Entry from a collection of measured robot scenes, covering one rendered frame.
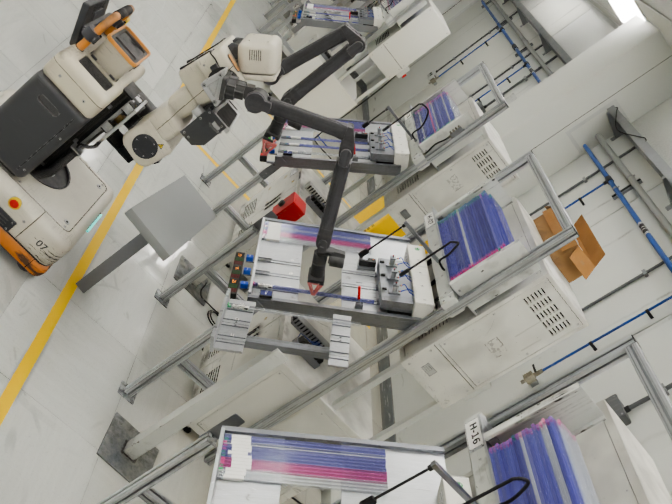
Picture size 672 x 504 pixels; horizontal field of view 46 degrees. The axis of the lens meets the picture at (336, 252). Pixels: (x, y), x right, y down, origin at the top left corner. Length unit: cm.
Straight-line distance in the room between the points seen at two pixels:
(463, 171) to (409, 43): 325
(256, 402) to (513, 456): 146
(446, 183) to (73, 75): 228
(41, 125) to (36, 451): 120
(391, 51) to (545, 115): 190
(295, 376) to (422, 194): 160
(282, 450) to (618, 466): 98
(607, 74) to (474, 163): 211
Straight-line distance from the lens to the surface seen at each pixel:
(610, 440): 249
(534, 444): 234
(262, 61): 307
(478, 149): 448
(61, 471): 309
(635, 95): 650
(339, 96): 774
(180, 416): 315
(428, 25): 759
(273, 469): 245
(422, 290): 329
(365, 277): 344
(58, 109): 315
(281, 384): 342
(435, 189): 455
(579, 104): 639
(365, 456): 253
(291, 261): 346
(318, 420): 354
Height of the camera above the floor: 208
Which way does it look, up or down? 18 degrees down
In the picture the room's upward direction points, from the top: 55 degrees clockwise
